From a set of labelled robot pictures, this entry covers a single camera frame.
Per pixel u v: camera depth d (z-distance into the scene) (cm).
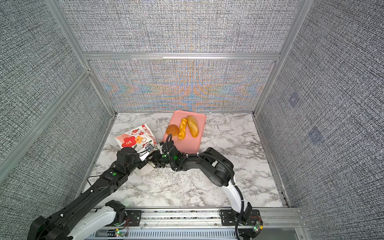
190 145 103
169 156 73
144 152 70
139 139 88
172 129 105
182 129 107
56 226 40
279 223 73
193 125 106
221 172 53
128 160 62
